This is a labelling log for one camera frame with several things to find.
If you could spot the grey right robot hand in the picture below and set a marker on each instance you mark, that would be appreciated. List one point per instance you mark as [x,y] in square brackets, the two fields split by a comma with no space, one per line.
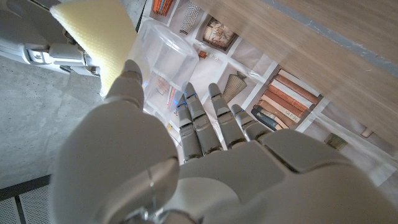
[28,31]

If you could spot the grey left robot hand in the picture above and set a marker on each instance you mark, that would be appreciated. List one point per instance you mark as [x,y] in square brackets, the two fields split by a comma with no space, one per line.
[217,180]

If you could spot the yellow sponge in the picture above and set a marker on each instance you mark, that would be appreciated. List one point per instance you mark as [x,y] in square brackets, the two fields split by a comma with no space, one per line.
[99,34]

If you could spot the printed bookshelf backdrop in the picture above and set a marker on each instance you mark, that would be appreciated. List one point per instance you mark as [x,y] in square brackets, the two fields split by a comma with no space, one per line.
[280,93]

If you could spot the clear plastic measuring cup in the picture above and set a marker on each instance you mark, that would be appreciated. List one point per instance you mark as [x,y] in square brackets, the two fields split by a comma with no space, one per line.
[168,56]

